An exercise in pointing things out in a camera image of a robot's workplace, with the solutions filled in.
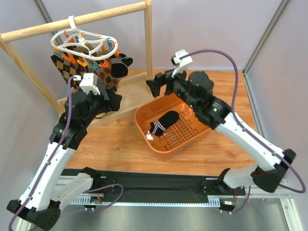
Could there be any black sock yellow trim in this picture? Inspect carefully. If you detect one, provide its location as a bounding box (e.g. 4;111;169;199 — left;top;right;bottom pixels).
94;79;111;119

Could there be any orange plastic basket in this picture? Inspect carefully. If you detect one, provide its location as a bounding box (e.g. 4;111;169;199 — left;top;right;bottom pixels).
134;93;211;154

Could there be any black striped ankle sock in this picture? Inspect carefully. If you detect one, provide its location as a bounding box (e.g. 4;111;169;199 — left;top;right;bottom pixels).
149;111;180;136

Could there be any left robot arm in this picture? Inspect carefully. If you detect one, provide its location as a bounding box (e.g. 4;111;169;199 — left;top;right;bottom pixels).
7;89;122;231

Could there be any wooden drying rack frame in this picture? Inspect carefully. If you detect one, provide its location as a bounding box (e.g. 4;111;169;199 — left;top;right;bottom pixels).
0;0;153;128

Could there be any orange brown argyle sock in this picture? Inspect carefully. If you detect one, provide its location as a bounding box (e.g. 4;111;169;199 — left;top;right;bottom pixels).
96;55;121;92

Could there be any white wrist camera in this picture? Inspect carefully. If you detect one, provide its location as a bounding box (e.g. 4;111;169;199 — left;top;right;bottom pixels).
171;49;193;78
73;73;101;95

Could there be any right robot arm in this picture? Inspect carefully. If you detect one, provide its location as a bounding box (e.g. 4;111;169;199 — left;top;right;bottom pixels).
146;70;296;193

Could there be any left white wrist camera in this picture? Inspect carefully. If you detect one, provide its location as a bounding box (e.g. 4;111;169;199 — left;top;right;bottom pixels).
73;73;101;95

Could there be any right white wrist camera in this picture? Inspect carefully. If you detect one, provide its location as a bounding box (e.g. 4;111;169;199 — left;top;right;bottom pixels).
171;49;193;78

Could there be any white round clip hanger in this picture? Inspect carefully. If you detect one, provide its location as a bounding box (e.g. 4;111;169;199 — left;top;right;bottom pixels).
51;16;119;61

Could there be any aluminium slotted rail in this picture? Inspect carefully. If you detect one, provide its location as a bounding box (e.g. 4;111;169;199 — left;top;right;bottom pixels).
31;175;293;208

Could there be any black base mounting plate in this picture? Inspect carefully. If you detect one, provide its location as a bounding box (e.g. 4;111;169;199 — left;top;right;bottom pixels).
100;171;245;204

